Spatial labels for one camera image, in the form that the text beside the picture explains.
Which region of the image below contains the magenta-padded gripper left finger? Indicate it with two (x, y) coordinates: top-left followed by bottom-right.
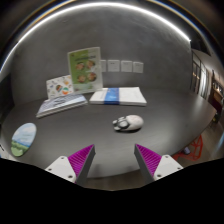
(44, 143), (97, 185)

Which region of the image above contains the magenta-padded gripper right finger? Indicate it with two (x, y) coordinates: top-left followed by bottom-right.
(133, 143), (184, 183)

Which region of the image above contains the white panda computer mouse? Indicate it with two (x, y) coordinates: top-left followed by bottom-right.
(112, 114), (145, 133)

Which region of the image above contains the grey striped book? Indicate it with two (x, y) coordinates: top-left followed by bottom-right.
(35, 93), (89, 119)

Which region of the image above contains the white book with blue band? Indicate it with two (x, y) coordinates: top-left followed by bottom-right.
(88, 86), (148, 107)

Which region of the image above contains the small colourful printed card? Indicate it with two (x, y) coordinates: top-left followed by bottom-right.
(45, 74), (74, 100)

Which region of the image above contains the dark framed glass door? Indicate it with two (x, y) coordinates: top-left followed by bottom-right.
(190, 49), (212, 100)

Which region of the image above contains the green leaflet in acrylic stand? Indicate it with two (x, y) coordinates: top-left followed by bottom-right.
(67, 46), (104, 95)

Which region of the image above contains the curved ceiling light strip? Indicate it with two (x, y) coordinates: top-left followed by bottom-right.
(0, 1), (193, 75)

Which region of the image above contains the red wire-frame chair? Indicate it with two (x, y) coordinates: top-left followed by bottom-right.
(172, 134), (204, 162)

